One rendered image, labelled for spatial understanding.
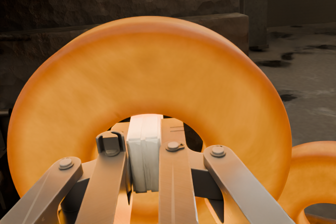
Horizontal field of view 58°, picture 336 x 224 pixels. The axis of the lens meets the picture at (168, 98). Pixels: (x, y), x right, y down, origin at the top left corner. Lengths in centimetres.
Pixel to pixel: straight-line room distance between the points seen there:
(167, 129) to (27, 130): 7
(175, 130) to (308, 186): 17
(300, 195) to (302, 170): 2
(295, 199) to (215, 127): 16
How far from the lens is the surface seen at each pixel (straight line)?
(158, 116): 15
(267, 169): 18
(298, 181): 29
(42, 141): 17
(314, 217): 37
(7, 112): 51
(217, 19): 45
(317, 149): 29
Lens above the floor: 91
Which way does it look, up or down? 20 degrees down
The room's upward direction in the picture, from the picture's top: 5 degrees counter-clockwise
